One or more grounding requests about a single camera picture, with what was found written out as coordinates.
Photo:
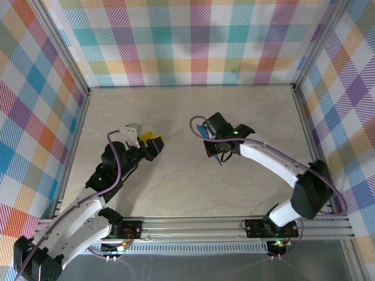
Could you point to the small black circuit board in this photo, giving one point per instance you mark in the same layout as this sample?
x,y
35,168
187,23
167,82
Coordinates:
x,y
117,248
278,247

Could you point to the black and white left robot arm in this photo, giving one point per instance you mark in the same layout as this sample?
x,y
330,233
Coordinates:
x,y
73,231

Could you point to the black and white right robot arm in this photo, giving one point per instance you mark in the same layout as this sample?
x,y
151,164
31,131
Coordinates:
x,y
313,190

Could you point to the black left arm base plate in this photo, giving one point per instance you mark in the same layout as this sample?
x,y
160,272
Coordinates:
x,y
132,229

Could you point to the long aluminium frame rail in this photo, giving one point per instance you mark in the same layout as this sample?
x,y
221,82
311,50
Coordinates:
x,y
190,228

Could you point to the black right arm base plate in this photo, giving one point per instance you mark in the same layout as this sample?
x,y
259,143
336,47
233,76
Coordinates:
x,y
255,228

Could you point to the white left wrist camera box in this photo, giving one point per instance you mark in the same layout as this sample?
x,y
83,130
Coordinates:
x,y
132,128

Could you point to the blue cloth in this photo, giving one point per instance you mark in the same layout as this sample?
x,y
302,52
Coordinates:
x,y
202,130

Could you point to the aluminium frame post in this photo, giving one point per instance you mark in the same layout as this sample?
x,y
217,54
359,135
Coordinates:
x,y
62,44
320,44

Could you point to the grey metal panel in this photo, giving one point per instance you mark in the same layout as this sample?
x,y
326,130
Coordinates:
x,y
190,269

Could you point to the aluminium table side rail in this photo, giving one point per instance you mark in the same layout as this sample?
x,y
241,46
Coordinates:
x,y
306,126
79,126

